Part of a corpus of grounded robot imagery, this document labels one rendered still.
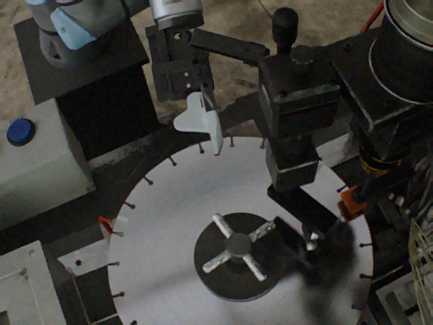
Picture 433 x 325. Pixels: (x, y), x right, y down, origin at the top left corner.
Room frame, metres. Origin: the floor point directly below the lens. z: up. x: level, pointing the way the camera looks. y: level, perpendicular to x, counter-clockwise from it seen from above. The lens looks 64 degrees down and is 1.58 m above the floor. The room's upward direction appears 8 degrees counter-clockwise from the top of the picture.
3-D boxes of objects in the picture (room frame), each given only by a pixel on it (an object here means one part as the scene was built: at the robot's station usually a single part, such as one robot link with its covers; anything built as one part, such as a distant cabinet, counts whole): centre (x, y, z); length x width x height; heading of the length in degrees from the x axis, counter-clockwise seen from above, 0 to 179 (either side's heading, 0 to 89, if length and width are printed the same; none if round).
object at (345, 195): (0.24, -0.20, 0.95); 0.10 x 0.03 x 0.07; 106
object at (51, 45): (0.75, 0.26, 0.80); 0.15 x 0.15 x 0.10
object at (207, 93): (0.42, 0.00, 0.97); 0.09 x 0.02 x 0.05; 3
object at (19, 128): (0.44, 0.30, 0.90); 0.04 x 0.04 x 0.02
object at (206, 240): (0.18, -0.01, 0.96); 0.11 x 0.11 x 0.03
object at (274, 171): (0.23, -0.07, 1.17); 0.06 x 0.05 x 0.20; 97
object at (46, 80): (0.75, 0.26, 0.37); 0.40 x 0.40 x 0.75; 16
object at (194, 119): (0.37, 0.02, 0.96); 0.09 x 0.06 x 0.03; 3
